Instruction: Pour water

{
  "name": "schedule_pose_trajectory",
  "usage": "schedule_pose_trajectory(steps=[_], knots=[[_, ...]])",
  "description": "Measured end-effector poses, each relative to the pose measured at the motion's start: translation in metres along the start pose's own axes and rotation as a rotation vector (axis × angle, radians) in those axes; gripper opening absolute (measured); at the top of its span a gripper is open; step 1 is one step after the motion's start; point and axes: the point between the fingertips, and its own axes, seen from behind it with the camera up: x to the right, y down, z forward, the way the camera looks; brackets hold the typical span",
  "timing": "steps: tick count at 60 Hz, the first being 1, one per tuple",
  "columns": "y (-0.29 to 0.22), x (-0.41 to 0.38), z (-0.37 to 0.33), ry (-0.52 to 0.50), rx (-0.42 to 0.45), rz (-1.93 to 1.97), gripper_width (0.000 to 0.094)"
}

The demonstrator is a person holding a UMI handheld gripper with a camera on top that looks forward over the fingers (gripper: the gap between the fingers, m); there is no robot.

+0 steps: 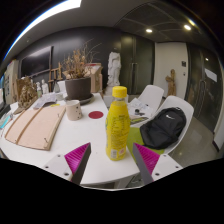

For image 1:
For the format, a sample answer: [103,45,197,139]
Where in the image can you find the white chair with round back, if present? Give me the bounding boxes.
[56,79,67,94]

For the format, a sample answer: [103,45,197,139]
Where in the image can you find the brown wood carving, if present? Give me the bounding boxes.
[13,76,39,114]

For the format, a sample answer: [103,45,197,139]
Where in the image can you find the light wooden board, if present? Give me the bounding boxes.
[4,105,67,151]

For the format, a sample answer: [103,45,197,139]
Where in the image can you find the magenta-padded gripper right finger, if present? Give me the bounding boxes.
[132,142,184,186]

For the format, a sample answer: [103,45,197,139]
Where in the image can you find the flat round red coaster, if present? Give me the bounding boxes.
[88,110,105,120]

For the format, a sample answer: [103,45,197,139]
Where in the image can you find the black backpack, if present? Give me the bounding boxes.
[139,106,187,150]

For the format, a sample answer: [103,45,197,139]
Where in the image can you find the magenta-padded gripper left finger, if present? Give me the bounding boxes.
[42,142,92,186]

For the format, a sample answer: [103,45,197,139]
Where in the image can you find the tall white statue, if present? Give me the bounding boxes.
[106,51,122,88]

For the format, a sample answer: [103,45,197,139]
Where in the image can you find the black wall screen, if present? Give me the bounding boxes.
[20,45,53,78]

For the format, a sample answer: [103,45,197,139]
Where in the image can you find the stack of papers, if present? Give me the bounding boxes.
[127,97,154,125]

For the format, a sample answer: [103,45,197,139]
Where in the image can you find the dry plant in dark pot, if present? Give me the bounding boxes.
[60,39,101,100]

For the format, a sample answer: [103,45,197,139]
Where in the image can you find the small white bust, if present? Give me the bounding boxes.
[34,81,43,98]

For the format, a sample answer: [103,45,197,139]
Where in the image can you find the brown wooden figure sculpture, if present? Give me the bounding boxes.
[165,68,177,97]

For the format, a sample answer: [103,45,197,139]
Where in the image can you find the green seat cushion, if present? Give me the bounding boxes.
[126,126,166,156]

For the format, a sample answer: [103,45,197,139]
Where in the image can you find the yellow drink bottle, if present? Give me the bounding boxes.
[105,85,131,162]

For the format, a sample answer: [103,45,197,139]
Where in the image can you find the colourful booklet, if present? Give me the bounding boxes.
[0,111,14,130]

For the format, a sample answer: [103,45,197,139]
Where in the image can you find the dark plant saucer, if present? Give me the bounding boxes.
[63,93,95,106]

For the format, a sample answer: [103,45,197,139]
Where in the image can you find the wooden easel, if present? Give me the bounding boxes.
[48,62,64,93]

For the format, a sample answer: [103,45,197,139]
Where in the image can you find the long ceiling light strip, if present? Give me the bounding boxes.
[3,0,83,61]

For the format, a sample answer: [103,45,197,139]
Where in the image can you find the printed paper sheets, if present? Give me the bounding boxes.
[32,92,58,110]

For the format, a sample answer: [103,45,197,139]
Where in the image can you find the small white figurine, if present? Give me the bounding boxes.
[40,79,50,95]

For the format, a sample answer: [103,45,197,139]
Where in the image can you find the beige dotted cup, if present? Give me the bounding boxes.
[65,99,83,121]

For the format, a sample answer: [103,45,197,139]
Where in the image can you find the cardboard box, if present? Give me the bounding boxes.
[87,63,104,94]

